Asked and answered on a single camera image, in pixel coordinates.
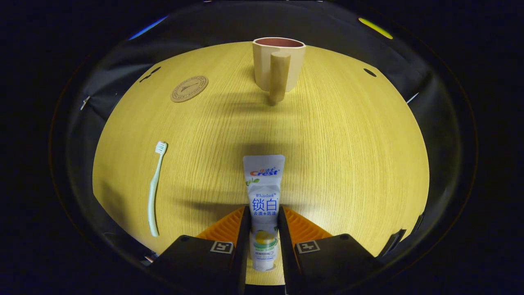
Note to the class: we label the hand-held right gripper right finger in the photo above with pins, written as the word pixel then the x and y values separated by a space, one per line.
pixel 283 237

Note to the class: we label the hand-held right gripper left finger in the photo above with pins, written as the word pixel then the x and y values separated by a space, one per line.
pixel 245 237

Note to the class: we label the white toothpaste tube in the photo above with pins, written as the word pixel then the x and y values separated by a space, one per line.
pixel 264 184

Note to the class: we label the pale green toothbrush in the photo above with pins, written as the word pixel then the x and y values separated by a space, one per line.
pixel 161 147

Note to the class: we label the round brown coaster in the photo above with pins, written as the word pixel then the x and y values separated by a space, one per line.
pixel 189 89

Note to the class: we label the beige cup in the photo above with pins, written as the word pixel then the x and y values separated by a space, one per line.
pixel 262 65

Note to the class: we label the black round desk grommet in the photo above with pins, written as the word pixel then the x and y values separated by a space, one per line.
pixel 369 72

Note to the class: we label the silver cloth clip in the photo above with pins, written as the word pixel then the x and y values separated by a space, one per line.
pixel 84 102

